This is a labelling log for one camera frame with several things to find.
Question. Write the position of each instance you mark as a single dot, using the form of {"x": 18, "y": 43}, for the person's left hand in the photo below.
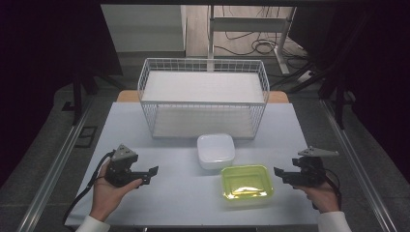
{"x": 104, "y": 198}

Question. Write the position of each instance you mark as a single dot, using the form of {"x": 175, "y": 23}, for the white power strip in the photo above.
{"x": 304, "y": 76}

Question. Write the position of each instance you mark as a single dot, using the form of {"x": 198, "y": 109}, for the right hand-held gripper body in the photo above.
{"x": 311, "y": 172}

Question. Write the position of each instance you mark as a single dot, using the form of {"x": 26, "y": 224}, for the person's right hand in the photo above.
{"x": 324, "y": 198}

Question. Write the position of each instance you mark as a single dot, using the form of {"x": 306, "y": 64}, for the aluminium rail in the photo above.
{"x": 361, "y": 174}
{"x": 51, "y": 180}

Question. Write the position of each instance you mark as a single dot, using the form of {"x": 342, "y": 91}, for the white plastic container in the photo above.
{"x": 215, "y": 151}

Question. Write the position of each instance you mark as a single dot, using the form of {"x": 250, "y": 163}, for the white cabinet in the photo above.
{"x": 141, "y": 29}

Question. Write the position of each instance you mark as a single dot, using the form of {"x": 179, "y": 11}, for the white metal desk frame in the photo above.
{"x": 248, "y": 24}

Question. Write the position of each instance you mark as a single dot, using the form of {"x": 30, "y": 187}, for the black stand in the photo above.
{"x": 77, "y": 96}
{"x": 338, "y": 103}

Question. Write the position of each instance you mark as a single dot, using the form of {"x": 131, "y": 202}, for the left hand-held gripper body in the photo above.
{"x": 121, "y": 167}

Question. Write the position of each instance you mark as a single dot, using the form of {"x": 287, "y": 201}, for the dark curtain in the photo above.
{"x": 380, "y": 80}
{"x": 38, "y": 64}

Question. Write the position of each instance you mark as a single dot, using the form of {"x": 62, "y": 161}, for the green plastic container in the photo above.
{"x": 246, "y": 182}

